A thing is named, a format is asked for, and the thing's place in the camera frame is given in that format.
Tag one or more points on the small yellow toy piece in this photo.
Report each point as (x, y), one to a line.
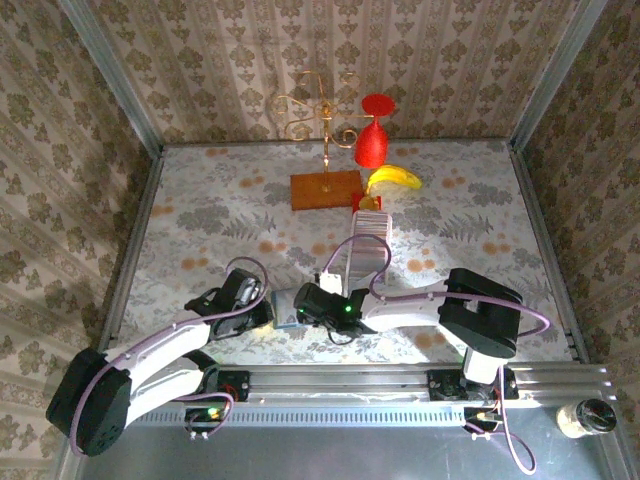
(370, 203)

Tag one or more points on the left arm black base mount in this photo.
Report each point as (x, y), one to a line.
(235, 385)

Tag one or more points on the aluminium rail beam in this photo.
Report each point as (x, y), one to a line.
(340, 382)

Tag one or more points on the small red block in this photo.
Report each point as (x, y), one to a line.
(356, 202)

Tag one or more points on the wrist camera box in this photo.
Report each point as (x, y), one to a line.
(247, 290)
(330, 282)

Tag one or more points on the red wine glass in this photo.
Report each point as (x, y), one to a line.
(371, 146)

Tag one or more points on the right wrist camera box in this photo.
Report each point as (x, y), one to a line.
(330, 282)

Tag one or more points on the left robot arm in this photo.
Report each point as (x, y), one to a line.
(165, 345)

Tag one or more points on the glass jar with black lid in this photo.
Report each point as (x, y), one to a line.
(582, 417)

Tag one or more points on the aluminium frame post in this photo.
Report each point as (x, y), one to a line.
(106, 65)
(560, 65)

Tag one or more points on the yellow banana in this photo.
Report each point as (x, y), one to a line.
(395, 177)

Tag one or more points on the gold stand with wooden base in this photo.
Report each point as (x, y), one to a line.
(320, 192)

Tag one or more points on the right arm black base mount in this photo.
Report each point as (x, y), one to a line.
(445, 385)

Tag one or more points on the floral tablecloth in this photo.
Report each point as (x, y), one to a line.
(225, 190)

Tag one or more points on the grey metal shelf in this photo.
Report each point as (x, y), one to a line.
(325, 455)

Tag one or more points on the blue card holder wallet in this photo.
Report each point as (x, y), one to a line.
(284, 307)

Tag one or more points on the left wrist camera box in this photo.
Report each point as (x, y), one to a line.
(247, 290)

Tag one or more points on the aluminium table side rail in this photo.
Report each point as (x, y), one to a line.
(539, 225)
(134, 240)

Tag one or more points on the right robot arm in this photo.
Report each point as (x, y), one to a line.
(400, 315)

